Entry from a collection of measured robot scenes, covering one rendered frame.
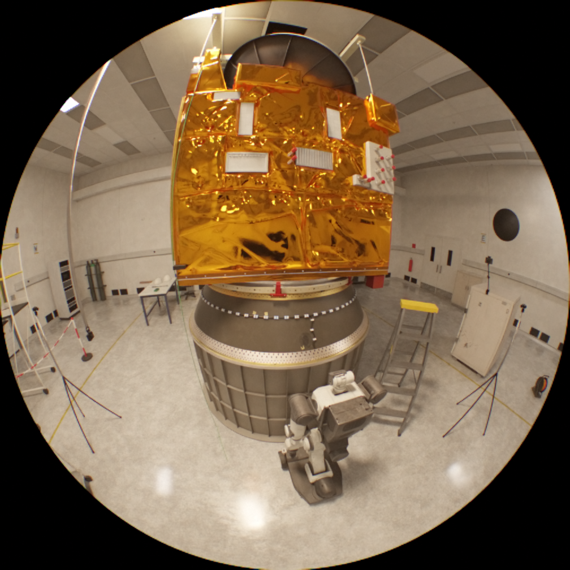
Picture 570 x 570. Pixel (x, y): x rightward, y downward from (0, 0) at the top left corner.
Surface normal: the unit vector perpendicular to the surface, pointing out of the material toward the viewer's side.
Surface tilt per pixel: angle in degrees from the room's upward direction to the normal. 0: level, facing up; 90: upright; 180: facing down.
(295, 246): 89
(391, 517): 0
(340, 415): 0
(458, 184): 90
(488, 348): 90
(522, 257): 90
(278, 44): 124
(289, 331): 62
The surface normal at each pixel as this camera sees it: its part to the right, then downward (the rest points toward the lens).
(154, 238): 0.25, 0.27
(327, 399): 0.00, -0.96
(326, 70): -0.05, 0.89
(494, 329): -0.97, 0.07
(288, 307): 0.11, -0.20
